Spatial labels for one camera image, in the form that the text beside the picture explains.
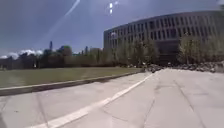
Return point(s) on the large curved grey building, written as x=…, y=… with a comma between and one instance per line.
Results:
x=166, y=31

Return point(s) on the concrete kerb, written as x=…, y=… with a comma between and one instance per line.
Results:
x=66, y=84

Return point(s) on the row of trees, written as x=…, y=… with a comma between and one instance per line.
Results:
x=140, y=53

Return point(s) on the pale concrete slab plaza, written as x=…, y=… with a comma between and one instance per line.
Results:
x=173, y=103

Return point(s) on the row of parked bicycles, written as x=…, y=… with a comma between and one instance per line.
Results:
x=186, y=67

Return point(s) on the grass lawn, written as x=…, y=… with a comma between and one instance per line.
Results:
x=50, y=76

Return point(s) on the dark tree cluster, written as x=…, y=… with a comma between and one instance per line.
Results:
x=43, y=59

